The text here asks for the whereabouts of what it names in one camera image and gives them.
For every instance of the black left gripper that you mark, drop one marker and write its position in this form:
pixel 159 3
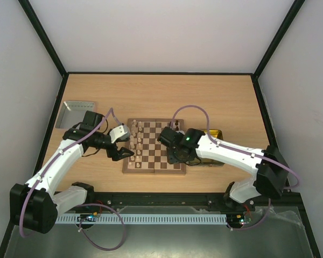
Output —
pixel 117 156

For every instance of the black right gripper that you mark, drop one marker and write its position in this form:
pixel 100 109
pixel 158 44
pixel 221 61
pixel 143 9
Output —
pixel 163 135

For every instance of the wooden chess board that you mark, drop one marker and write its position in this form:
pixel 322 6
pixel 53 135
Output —
pixel 150 156

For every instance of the gold green metal tin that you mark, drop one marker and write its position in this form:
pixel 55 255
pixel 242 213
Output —
pixel 208 154

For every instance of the silver metal tin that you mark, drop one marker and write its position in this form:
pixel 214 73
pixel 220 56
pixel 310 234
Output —
pixel 72 112

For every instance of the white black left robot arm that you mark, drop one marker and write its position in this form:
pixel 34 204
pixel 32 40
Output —
pixel 35 205

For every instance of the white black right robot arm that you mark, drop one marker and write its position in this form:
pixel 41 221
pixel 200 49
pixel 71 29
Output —
pixel 267 168

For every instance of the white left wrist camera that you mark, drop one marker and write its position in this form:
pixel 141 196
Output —
pixel 121 133

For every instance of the black metal base rail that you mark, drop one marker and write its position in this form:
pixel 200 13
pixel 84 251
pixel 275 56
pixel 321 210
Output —
pixel 207 201

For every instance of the light blue slotted cable duct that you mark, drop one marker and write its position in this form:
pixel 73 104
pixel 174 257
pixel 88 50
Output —
pixel 144 219

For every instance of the black cage frame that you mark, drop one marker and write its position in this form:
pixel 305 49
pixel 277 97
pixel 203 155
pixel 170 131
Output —
pixel 287 21

